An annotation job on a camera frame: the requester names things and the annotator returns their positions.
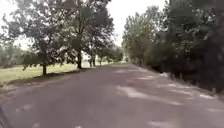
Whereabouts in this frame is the pale green grass field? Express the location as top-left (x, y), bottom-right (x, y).
top-left (0, 61), bottom-right (113, 86)

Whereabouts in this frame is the dense wood with bushes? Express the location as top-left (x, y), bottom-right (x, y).
top-left (121, 0), bottom-right (224, 95)

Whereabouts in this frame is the row of roadside trees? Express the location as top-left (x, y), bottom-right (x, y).
top-left (0, 0), bottom-right (125, 77)

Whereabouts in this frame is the grey-brown paved road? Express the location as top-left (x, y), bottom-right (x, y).
top-left (0, 62), bottom-right (224, 128)

